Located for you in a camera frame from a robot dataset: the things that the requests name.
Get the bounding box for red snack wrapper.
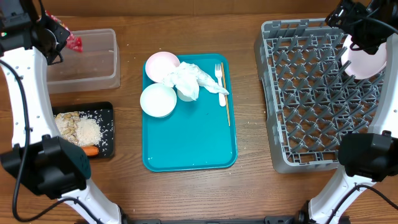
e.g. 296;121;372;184
45;10;83;53

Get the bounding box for white round plate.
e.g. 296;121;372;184
340;35;387;80

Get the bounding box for pink bowl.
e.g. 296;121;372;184
145;52;180;83

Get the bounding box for orange carrot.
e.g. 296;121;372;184
82;146;100;157

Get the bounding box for white bowl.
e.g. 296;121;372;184
140;83;177;118

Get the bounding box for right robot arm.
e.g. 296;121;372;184
289;1;397;223

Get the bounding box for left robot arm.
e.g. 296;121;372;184
1;0;128;223

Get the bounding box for grey dishwasher rack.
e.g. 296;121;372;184
254;18;384;173

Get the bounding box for clear plastic bin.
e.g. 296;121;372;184
47;29;121;94

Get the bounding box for peanuts in pink bowl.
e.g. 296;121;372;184
55;111;80;145

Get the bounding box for black plastic tray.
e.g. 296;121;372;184
52;101;114;159

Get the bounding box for spilled rice pile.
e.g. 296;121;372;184
55;116;103;147

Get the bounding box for crumpled white napkin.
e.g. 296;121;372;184
162;62;229;101

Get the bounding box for white paper cup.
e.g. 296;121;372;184
177;90;193;102

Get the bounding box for wooden chopstick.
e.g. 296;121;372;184
221;62;231;126

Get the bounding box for white plastic fork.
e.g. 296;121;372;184
215;63;226;107

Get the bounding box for teal plastic serving tray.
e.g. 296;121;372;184
142;54;238;172

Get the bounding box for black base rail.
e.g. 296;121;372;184
122;216;294;224

